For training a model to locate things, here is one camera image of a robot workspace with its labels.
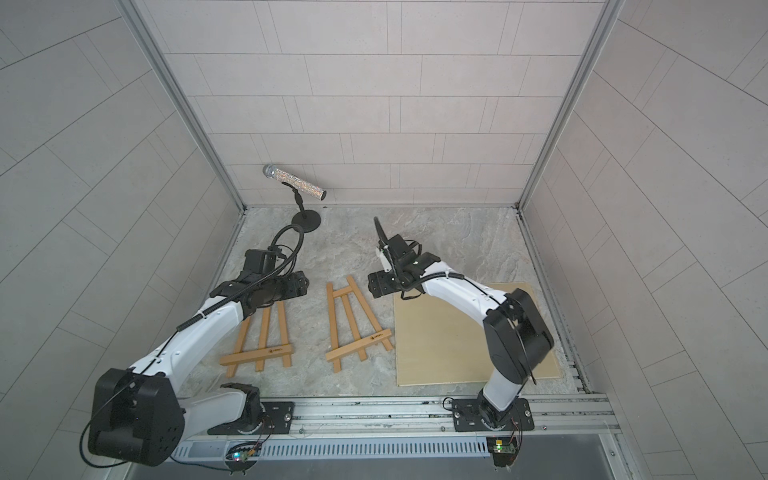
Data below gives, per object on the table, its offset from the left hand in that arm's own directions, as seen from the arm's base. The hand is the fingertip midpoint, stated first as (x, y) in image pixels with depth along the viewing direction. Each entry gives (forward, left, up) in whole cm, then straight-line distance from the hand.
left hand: (303, 279), depth 86 cm
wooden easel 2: (-17, -17, -5) cm, 25 cm away
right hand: (-1, -23, 0) cm, 23 cm away
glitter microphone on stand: (+30, +6, -7) cm, 31 cm away
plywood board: (-16, -39, -7) cm, 43 cm away
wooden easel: (-18, +9, -8) cm, 22 cm away
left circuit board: (-41, +6, -5) cm, 42 cm away
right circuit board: (-39, -52, -9) cm, 66 cm away
